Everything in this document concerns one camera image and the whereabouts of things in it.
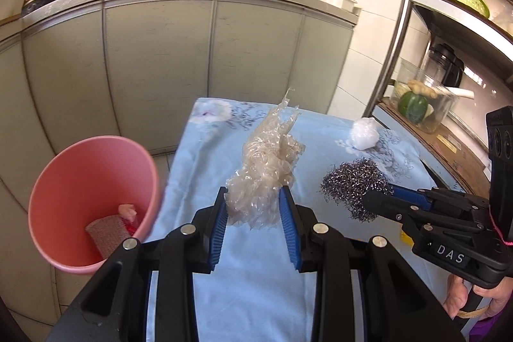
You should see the dark pot with hoop handle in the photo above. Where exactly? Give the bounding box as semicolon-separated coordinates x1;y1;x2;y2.
21;0;73;17

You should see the white tissue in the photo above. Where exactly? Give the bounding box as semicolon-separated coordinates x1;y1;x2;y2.
118;204;139;222

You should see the grey kitchen counter cabinet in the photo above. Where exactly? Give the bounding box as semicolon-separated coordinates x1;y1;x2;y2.
0;0;361;327

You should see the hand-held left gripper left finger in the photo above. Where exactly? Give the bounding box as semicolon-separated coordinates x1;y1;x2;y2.
46;186;229;342

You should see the green squash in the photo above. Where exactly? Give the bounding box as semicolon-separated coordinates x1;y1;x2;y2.
399;90;429;123

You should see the clear plastic wrap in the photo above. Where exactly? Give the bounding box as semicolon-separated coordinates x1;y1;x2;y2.
224;88;307;230

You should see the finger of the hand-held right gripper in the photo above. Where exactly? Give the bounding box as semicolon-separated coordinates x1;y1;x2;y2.
388;184;482;213
363;190;432;225

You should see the clear plastic container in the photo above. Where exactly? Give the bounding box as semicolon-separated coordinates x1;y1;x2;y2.
391;59;459;134

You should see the ginger root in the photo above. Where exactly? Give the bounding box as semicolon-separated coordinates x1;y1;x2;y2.
407;79;439;99

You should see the white plastic bag ball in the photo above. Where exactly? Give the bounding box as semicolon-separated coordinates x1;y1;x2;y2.
349;117;381;151

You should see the metal shelf rack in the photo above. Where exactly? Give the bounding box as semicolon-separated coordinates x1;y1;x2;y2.
361;0;513;118

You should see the white rectangular container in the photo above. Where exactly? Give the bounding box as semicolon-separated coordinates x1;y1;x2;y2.
316;0;357;12

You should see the steel wool scrubber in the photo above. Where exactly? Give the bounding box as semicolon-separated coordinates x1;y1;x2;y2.
321;158;395;222

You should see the light blue printed cloth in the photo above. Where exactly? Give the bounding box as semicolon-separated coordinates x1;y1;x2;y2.
146;97;442;342

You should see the person's right hand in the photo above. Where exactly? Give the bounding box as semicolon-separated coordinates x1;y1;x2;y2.
444;276;513;321

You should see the brown scouring pad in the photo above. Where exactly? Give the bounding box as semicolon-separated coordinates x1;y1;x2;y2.
85;214;133;258

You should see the person's right forearm purple sleeve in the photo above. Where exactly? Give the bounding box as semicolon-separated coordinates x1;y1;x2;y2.
469;312;513;342

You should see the white radish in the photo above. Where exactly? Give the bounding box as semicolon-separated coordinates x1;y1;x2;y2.
441;87;475;99

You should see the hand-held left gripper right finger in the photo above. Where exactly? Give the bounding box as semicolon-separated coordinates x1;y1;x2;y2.
278;186;466;342

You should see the pink plastic bucket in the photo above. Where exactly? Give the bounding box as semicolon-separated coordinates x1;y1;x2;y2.
28;137;162;275

